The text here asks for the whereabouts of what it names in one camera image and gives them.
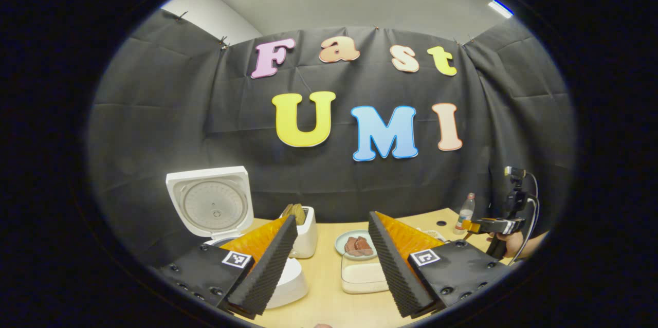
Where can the clear rice container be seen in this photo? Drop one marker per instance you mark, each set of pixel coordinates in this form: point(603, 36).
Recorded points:
point(362, 276)

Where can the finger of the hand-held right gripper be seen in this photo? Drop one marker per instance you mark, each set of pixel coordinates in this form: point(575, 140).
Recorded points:
point(483, 226)

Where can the clear plastic bottle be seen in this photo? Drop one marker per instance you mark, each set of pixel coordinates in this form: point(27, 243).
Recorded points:
point(464, 215)

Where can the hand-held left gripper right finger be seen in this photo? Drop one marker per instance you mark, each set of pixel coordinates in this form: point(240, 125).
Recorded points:
point(396, 271)

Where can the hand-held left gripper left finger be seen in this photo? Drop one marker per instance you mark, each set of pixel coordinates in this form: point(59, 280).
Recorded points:
point(270, 271)

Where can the pale green plate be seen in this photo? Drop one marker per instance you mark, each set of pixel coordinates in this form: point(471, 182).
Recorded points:
point(340, 243)

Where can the white rice cooker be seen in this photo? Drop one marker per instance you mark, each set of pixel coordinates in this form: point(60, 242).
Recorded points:
point(211, 202)

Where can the white toaster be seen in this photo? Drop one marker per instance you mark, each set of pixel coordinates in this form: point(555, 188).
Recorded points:
point(307, 238)

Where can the red meat slice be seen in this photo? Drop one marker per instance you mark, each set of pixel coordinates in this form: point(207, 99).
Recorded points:
point(366, 247)
point(352, 246)

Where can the brown bread slice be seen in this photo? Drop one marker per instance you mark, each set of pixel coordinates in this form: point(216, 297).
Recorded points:
point(288, 212)
point(299, 213)

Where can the small ceiling light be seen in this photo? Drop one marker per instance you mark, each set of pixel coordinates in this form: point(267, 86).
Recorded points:
point(500, 8)

